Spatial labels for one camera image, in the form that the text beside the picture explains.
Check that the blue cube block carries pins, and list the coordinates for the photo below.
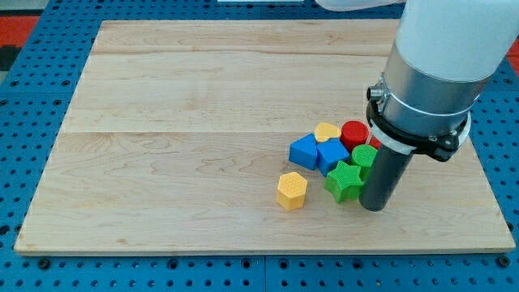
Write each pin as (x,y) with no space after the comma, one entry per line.
(329,154)

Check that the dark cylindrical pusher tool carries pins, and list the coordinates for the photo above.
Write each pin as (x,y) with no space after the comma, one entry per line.
(385,174)

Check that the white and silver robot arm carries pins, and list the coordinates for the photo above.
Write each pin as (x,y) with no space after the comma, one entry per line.
(442,57)

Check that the green star block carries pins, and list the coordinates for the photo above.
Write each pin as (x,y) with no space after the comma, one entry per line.
(344,182)

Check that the blue triangle block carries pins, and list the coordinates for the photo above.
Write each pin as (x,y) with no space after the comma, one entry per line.
(304,152)

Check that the green cylinder block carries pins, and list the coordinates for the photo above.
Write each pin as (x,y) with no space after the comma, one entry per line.
(363,156)

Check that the yellow hexagon block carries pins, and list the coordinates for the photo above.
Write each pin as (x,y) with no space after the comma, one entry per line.
(291,191)

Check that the red cylinder block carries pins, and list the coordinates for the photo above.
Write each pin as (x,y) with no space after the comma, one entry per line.
(353,133)

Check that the red block behind tool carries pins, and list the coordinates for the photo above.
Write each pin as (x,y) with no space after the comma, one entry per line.
(373,141)

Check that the yellow heart block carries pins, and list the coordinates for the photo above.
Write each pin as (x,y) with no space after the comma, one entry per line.
(325,131)

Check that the light wooden board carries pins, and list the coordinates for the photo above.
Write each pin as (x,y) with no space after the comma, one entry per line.
(178,131)

